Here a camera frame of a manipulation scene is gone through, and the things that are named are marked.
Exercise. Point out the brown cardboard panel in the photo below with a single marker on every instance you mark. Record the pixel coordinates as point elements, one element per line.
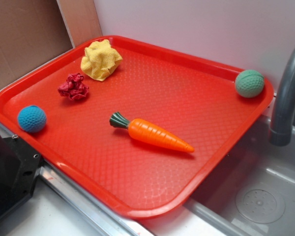
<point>33,32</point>

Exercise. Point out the grey toy faucet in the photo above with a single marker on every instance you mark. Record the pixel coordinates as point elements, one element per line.
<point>283,113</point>

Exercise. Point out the grey toy sink basin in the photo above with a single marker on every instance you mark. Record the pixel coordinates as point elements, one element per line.
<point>251,192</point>

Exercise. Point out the green foam ball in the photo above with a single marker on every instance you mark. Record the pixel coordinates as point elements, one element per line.
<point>249,83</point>

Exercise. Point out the blue foam ball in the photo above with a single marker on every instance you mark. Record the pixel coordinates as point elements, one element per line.
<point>32,119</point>

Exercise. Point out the orange toy carrot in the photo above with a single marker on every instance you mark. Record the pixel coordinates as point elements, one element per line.
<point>149,133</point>

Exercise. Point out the red plastic tray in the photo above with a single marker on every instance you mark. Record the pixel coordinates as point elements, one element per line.
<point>190,97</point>

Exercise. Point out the yellow crumpled cloth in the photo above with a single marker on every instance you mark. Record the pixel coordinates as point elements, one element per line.
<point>100,60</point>

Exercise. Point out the red crumpled cloth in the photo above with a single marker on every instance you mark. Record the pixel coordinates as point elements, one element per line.
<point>74,88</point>

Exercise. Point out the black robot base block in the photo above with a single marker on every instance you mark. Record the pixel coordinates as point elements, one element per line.
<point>19,168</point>

